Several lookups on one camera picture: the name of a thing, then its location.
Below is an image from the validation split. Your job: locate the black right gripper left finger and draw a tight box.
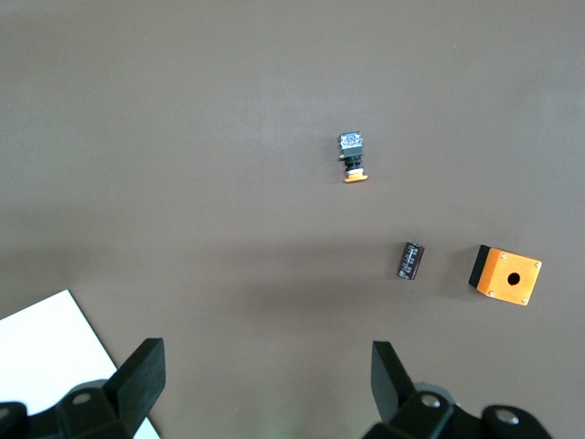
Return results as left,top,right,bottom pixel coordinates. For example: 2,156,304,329
0,337,166,439

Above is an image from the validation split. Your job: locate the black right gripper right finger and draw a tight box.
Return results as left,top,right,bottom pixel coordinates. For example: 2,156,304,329
363,340,557,439

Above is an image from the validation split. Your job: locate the dark cylindrical capacitor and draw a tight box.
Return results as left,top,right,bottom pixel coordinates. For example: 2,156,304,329
396,241,427,281

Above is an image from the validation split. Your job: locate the white storage cabinet grey frame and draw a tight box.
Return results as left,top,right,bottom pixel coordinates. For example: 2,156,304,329
0,288,161,439

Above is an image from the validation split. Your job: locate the orange button enclosure box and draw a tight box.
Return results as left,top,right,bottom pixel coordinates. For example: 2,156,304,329
468,244,544,307

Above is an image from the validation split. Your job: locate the small orange-capped pushbutton switch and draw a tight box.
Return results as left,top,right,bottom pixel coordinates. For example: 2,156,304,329
336,131,370,185

